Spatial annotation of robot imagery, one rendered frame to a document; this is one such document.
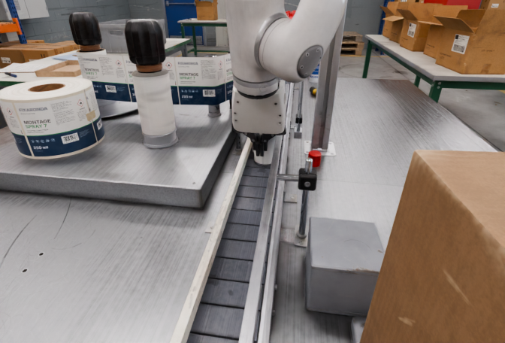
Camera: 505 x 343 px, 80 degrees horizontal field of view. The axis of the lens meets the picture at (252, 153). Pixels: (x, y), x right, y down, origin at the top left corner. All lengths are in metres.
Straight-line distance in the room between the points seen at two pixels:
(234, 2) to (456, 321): 0.39
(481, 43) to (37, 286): 2.35
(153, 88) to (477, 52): 2.03
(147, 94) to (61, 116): 0.20
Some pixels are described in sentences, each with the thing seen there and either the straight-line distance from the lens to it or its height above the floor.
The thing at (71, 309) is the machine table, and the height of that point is 0.83.
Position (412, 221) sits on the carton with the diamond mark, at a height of 1.07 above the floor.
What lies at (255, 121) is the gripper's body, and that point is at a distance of 0.56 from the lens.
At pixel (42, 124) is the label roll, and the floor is 0.97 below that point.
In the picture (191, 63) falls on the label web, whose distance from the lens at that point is 0.94.
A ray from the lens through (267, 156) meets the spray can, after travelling 0.67.
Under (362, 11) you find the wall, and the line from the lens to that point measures 8.52.
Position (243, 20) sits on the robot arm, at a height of 1.20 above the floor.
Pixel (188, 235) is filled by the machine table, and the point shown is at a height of 0.83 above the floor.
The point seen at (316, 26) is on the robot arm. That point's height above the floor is 1.19.
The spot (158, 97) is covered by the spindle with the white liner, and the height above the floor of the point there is 1.01.
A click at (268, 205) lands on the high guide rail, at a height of 0.96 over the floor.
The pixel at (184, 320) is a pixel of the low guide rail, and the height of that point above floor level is 0.91.
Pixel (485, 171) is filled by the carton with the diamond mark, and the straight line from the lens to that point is 0.26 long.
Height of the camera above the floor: 1.23
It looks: 28 degrees down
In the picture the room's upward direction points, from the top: straight up
